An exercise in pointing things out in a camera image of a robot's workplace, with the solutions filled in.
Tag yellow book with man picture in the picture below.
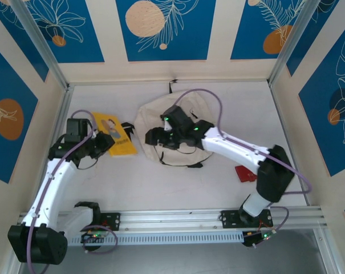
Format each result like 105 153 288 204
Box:
91 112 138 158

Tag cream canvas backpack black straps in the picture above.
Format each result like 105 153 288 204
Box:
120 79 216 169

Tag red leather wallet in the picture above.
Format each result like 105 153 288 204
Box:
234 164 257 183

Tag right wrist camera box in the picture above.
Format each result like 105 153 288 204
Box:
160 104 194 134

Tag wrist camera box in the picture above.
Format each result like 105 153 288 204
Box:
160 104 194 134
66 118 90 141

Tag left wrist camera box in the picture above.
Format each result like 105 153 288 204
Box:
66 118 90 141

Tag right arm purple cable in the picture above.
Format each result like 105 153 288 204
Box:
173 88 314 243

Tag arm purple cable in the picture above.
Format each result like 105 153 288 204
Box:
26 109 119 274
173 88 314 243

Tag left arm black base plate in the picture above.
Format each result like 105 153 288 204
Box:
80 212 121 232

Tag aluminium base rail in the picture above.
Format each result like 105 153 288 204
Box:
14 205 328 235

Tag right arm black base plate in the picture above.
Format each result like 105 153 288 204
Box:
221 209 274 229

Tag white slotted cable duct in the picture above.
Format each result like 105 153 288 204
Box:
66 231 244 247

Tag left aluminium frame post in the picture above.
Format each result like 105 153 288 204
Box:
11 0 70 90

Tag aluminium frame post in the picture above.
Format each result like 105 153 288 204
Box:
268 0 314 86
11 0 70 90

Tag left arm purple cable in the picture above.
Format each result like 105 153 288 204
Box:
26 109 119 274

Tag right aluminium frame post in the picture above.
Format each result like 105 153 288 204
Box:
268 0 314 86

